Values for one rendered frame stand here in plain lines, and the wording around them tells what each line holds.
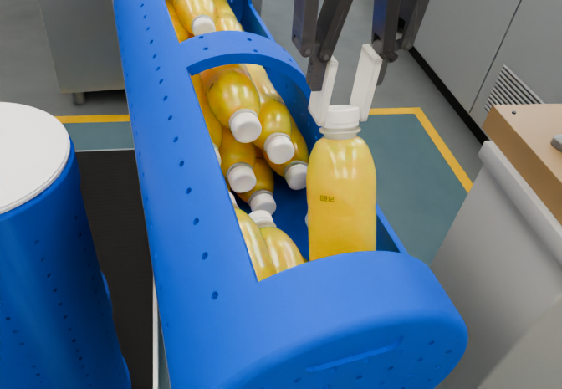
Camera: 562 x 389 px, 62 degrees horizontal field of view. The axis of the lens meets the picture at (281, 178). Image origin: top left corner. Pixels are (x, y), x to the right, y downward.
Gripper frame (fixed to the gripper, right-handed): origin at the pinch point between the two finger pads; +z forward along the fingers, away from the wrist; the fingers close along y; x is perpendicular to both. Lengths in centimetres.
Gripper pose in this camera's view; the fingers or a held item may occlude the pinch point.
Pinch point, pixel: (343, 87)
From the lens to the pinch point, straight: 46.6
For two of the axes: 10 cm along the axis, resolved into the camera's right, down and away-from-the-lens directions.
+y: -9.5, 1.4, -2.9
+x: 3.0, 6.7, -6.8
